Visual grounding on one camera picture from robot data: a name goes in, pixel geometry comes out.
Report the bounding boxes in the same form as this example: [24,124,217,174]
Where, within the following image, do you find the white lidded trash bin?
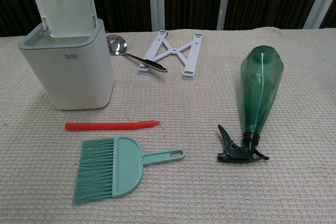
[17,0,113,111]

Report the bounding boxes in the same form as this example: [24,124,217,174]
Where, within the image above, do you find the teal hand brush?
[72,136,185,205]

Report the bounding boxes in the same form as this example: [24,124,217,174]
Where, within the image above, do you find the white folding laptop stand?
[137,30,203,79]

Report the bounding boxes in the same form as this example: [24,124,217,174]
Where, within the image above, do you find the red marker pen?
[65,120,161,132]

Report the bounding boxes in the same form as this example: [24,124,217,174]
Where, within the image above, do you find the stainless steel ladle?
[106,34,168,73]

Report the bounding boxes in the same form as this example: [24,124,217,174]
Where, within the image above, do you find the beige woven table cloth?
[0,26,336,224]

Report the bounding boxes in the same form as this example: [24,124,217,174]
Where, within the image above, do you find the green plastic spray bottle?
[217,46,284,163]

